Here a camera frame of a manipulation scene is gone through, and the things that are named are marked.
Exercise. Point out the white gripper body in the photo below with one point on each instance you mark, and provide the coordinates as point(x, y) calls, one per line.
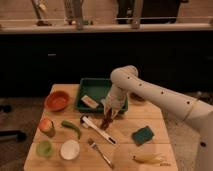
point(114, 101)

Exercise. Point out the dark red grape bunch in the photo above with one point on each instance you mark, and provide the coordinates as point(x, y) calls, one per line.
point(107, 120)

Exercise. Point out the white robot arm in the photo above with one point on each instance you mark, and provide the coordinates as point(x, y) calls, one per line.
point(194, 112)

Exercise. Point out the orange and yellow cup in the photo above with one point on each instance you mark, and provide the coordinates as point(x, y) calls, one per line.
point(46, 126)

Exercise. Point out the green plastic cup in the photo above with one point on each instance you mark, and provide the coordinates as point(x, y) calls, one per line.
point(44, 149)

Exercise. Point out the dark red bowl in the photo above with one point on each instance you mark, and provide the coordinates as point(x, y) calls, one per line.
point(136, 97)

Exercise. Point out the green plastic tray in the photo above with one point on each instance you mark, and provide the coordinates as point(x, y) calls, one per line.
point(95, 88)

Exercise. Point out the beige block in tray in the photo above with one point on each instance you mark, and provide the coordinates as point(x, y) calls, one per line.
point(89, 102)

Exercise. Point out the teal sponge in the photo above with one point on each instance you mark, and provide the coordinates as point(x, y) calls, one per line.
point(142, 135)

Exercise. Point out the silver fork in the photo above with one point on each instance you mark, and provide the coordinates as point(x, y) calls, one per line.
point(93, 145)

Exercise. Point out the green pepper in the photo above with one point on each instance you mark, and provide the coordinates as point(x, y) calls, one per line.
point(70, 125)

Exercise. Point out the orange bowl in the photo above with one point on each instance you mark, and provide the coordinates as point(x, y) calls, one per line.
point(56, 101)

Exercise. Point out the yellow banana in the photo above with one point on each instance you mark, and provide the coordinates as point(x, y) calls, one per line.
point(148, 158)

